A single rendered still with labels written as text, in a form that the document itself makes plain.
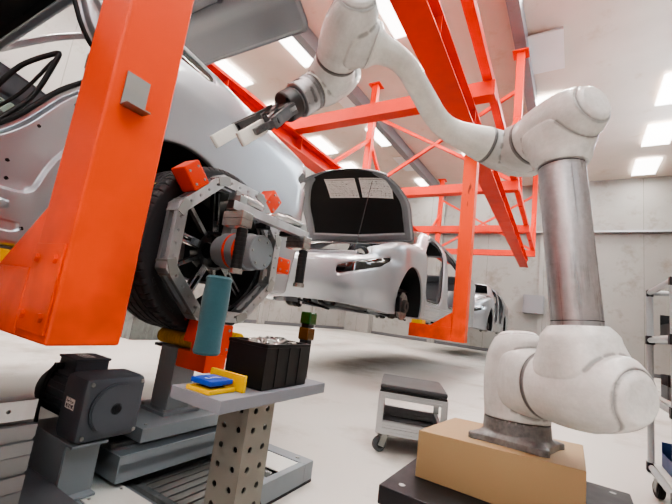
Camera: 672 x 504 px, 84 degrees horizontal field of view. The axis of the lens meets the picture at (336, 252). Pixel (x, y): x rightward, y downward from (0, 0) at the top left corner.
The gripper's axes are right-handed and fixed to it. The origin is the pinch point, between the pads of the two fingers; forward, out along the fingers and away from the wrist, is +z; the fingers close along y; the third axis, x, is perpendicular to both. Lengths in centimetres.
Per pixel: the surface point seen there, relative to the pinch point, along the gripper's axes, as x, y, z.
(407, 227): 228, -210, -247
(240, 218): 26.6, -26.8, -2.1
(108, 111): -14.5, -24.5, 13.4
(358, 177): 157, -260, -241
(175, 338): 64, -61, 34
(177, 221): 22, -45, 11
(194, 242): 36, -58, 8
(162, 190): 13, -54, 7
